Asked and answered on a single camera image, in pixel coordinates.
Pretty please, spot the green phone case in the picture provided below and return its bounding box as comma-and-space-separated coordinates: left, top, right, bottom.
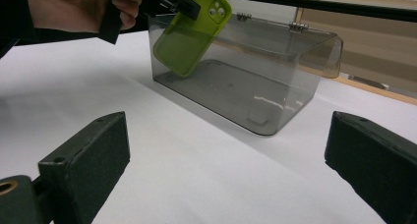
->
151, 0, 233, 79

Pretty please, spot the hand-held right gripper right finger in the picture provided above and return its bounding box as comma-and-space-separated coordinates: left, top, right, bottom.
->
324, 110, 417, 224

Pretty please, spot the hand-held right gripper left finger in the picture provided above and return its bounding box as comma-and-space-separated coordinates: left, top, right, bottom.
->
37, 111, 132, 224

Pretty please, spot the transparent grey lidded box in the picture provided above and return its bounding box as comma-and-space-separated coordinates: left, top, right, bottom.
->
147, 11, 344, 137

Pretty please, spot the black horizontal bar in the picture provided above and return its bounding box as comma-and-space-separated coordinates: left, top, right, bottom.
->
216, 0, 417, 24

